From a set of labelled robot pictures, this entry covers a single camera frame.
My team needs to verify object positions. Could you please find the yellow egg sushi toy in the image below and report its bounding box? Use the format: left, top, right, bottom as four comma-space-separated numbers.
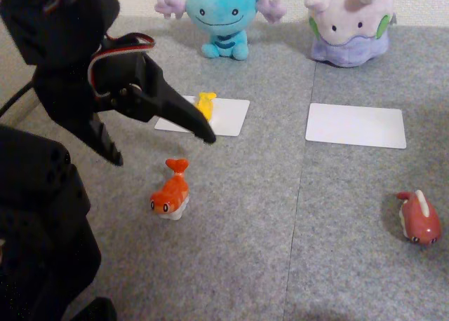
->
194, 92, 217, 123

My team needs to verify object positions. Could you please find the orange shrimp sushi toy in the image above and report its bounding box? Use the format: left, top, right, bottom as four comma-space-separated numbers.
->
149, 158, 190, 221

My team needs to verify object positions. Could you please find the blue Wooper plush toy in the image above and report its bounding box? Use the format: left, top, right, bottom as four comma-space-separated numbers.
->
154, 0, 288, 61

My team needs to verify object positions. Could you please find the pale purple Goomy plush toy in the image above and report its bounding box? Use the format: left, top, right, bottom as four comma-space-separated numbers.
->
304, 0, 397, 69

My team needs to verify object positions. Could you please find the red tuna sushi toy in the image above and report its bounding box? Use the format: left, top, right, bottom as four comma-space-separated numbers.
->
396, 190, 442, 245

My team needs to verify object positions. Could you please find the white rectangular card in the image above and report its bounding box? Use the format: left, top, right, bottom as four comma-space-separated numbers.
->
304, 102, 408, 150
154, 95, 251, 137

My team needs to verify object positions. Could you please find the black cable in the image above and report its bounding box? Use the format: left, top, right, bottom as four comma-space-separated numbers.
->
0, 81, 38, 117

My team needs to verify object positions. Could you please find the red white black servo wire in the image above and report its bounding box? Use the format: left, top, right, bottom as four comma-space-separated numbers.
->
86, 33, 157, 101

